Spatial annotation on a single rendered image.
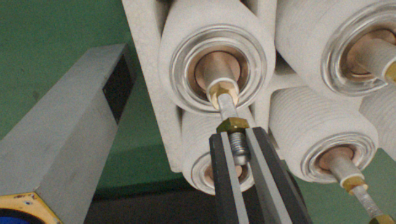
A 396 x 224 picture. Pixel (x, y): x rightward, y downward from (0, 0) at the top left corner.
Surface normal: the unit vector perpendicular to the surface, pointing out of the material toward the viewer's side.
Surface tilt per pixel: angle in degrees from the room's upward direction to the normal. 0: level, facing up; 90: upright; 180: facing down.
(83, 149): 90
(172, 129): 0
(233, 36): 4
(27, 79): 0
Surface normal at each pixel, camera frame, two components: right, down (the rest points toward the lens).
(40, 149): -0.12, -0.80
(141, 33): 0.05, 0.58
